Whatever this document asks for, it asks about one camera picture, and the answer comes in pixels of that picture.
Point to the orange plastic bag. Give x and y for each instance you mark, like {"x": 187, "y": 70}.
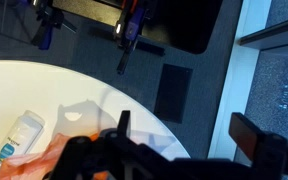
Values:
{"x": 34, "y": 166}

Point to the black floor plate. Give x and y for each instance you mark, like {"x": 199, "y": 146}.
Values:
{"x": 172, "y": 93}

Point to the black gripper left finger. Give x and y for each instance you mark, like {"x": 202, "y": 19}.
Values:
{"x": 112, "y": 152}

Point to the white Pantene bottle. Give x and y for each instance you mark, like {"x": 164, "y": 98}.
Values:
{"x": 22, "y": 135}

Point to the round white table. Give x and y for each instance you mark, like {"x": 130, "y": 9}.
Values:
{"x": 73, "y": 103}

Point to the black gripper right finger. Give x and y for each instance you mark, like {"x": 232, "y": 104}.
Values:
{"x": 267, "y": 151}

